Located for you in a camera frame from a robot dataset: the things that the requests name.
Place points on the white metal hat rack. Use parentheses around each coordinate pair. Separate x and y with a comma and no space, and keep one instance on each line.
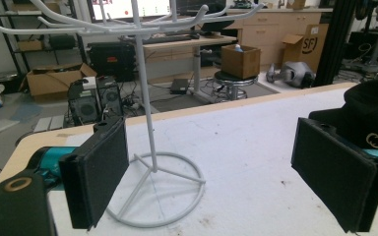
(146,98)

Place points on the black keyboard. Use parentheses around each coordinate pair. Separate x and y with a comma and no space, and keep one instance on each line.
(174,38)

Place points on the grey machine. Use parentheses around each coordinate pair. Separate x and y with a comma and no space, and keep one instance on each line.
(293,73)

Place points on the computer monitor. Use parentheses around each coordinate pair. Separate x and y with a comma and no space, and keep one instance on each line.
(121,8)

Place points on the open cardboard box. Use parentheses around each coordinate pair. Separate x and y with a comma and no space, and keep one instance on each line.
(49,83)

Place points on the flat black device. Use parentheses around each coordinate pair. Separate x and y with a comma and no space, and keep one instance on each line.
(179,86)

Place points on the round black metal stool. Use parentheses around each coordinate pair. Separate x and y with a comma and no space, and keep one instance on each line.
(234,82)

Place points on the small cardboard box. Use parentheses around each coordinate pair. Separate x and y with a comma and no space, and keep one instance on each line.
(239,64)

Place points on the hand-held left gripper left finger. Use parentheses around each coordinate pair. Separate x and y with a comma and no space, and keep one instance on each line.
(93,177)

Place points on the black equipment case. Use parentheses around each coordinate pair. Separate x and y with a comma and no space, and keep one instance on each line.
(111,62)

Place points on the black cap with gold logo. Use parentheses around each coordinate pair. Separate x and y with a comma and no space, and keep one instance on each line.
(367,108)

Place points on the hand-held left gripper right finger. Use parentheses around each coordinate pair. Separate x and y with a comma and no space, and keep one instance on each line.
(334,170)

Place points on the wooden cabinet with drawers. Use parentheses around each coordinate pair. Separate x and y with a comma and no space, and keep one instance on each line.
(265,29)

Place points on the wooden desk with white leg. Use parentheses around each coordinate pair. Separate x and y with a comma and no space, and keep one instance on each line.
(177,44)

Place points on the black metal shelf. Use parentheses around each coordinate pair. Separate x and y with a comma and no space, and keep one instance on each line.
(11,42)

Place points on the black metal pillar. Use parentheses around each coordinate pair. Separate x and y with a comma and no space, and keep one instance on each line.
(334,42)

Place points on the black computer tower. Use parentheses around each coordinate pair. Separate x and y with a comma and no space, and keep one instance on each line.
(111,96)
(83,108)

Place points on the printed cardboard box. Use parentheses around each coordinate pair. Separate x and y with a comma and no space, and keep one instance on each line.
(308,46)

